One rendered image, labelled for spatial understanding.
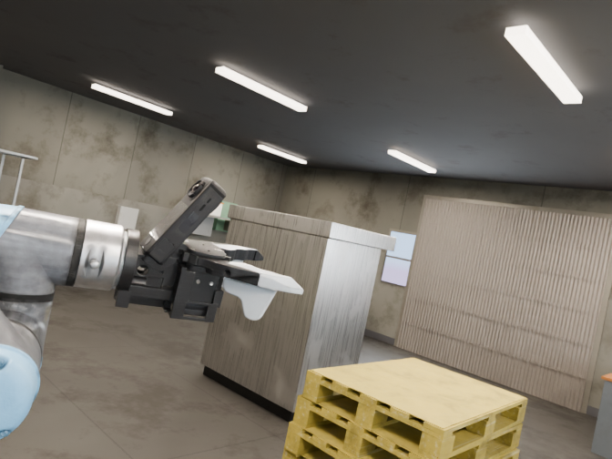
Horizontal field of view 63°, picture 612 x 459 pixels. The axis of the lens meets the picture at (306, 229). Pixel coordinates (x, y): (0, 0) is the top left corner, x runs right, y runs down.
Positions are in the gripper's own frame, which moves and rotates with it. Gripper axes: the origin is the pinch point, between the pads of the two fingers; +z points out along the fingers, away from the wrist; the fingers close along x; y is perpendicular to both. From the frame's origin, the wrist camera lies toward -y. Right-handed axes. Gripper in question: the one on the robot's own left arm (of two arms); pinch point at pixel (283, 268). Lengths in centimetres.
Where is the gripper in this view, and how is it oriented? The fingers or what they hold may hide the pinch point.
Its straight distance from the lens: 65.5
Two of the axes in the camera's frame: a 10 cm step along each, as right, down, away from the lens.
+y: -2.6, 9.6, 1.1
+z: 8.8, 1.9, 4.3
